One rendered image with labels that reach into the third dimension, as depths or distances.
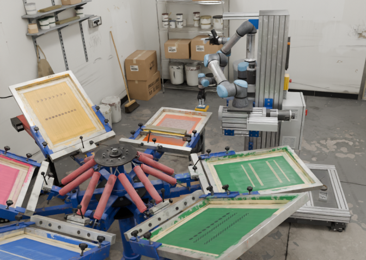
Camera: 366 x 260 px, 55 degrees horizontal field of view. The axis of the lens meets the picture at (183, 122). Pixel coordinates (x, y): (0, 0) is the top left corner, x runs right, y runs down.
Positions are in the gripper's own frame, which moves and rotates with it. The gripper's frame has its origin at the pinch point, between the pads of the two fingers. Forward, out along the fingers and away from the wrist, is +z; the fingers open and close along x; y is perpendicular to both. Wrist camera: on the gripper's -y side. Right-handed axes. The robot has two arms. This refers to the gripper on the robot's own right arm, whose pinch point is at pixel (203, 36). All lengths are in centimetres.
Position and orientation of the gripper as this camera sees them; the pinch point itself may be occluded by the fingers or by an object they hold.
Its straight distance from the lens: 395.2
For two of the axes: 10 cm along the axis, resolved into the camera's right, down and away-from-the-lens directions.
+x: 5.9, -5.1, 6.3
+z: -8.0, -2.4, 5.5
